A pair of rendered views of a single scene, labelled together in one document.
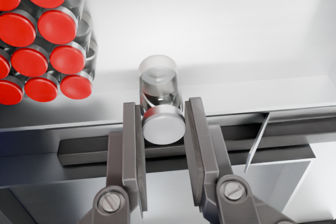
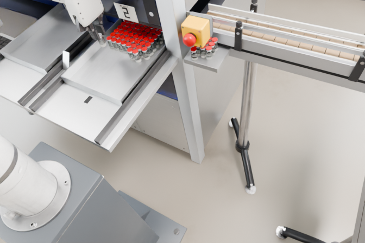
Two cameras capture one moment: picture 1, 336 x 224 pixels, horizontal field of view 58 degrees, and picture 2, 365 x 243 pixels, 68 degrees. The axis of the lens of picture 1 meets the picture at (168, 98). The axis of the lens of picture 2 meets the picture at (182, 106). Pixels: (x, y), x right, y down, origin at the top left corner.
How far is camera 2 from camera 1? 0.86 m
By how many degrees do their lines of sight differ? 37
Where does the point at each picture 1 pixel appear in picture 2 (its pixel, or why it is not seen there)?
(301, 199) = (8, 72)
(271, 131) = (60, 66)
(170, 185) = (61, 44)
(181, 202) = (49, 43)
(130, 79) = (100, 50)
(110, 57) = (107, 50)
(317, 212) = not seen: outside the picture
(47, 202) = not seen: hidden behind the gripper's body
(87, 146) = not seen: hidden behind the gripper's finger
